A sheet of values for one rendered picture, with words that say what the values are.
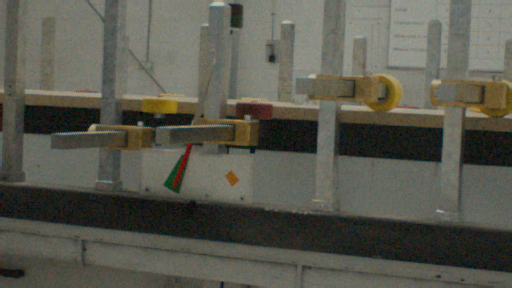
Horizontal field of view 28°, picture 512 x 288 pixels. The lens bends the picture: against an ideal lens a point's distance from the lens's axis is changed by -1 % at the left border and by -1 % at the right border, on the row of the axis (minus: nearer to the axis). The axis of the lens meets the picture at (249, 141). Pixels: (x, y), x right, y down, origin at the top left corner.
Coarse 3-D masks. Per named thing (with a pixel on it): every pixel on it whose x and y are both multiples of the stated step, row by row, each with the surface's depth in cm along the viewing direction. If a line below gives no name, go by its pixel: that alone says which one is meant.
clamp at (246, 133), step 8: (200, 120) 211; (208, 120) 210; (216, 120) 210; (224, 120) 209; (232, 120) 209; (240, 120) 213; (240, 128) 208; (248, 128) 207; (256, 128) 210; (240, 136) 208; (248, 136) 207; (256, 136) 210; (232, 144) 209; (240, 144) 208; (248, 144) 207; (256, 144) 211
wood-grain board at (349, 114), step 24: (0, 96) 257; (48, 96) 251; (72, 96) 248; (96, 96) 251; (144, 96) 292; (312, 120) 224; (360, 120) 220; (384, 120) 218; (408, 120) 216; (432, 120) 214; (480, 120) 210; (504, 120) 208
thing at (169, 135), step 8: (160, 128) 183; (168, 128) 183; (176, 128) 185; (184, 128) 188; (192, 128) 191; (200, 128) 194; (208, 128) 197; (216, 128) 200; (224, 128) 204; (232, 128) 207; (160, 136) 183; (168, 136) 183; (176, 136) 185; (184, 136) 188; (192, 136) 191; (200, 136) 194; (208, 136) 197; (216, 136) 201; (224, 136) 204; (232, 136) 208; (168, 144) 183
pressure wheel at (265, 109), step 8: (240, 104) 218; (248, 104) 217; (256, 104) 217; (264, 104) 218; (272, 104) 220; (240, 112) 218; (248, 112) 217; (256, 112) 217; (264, 112) 218; (272, 112) 220; (256, 120) 220
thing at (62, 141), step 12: (84, 132) 206; (96, 132) 209; (108, 132) 211; (120, 132) 216; (60, 144) 196; (72, 144) 199; (84, 144) 203; (96, 144) 207; (108, 144) 211; (120, 144) 216; (156, 144) 234
